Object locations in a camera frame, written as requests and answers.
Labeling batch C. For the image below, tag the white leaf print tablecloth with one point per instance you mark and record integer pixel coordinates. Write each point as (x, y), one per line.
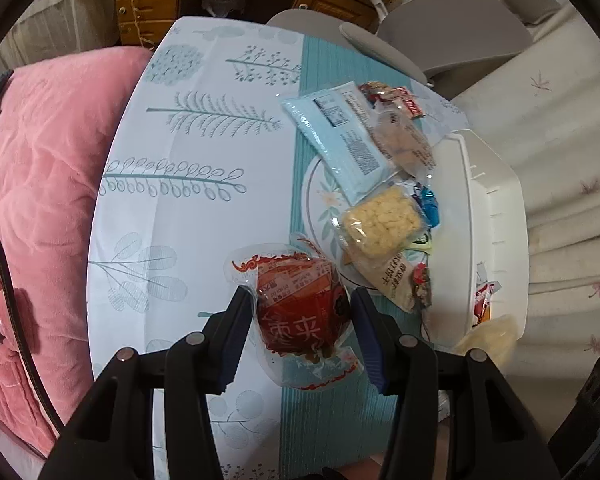
(180, 210)

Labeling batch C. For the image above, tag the clear cookie packet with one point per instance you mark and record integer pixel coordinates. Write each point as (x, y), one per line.
(400, 140)

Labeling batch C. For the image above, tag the white plastic basket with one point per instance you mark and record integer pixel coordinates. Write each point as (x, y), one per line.
(460, 240)

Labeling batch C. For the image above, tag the dark brown snack packet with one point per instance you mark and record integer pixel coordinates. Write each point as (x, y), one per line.
(422, 282)

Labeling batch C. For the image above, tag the light blue snack packet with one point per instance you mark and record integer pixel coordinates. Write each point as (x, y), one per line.
(330, 130)

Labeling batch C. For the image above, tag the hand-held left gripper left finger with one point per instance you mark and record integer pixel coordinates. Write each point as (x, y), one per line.
(232, 347)

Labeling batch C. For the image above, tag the red orange snack packet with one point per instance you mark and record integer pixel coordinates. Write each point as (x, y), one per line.
(485, 297)

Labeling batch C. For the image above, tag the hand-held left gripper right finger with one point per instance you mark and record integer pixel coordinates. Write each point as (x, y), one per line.
(367, 340)

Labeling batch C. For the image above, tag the teal placemat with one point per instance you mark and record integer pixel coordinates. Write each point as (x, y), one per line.
(320, 410)

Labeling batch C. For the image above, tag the beige cracker packet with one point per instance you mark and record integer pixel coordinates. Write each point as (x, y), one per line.
(385, 280)

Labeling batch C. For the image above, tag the white lace curtain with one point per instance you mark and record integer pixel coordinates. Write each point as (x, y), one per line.
(70, 20)

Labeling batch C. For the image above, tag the small nut candy packet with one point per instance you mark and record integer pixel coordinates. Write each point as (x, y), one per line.
(375, 92)

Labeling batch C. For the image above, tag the white floral cloth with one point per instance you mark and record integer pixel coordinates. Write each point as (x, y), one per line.
(555, 160)

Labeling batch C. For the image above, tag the red and white candy packet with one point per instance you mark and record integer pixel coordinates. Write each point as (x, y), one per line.
(412, 105)

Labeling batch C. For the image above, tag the green snack packet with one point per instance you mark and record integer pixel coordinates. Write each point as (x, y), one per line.
(420, 242)

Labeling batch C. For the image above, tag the yellow cracker packet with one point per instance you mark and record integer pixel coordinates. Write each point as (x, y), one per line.
(380, 220)

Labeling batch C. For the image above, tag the pale yellow snack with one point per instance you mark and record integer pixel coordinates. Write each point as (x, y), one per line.
(490, 340)

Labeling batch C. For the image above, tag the grey office chair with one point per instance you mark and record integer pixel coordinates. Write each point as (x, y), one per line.
(455, 35)

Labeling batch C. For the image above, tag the blue wrapped candy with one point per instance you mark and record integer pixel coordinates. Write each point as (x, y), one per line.
(428, 207)

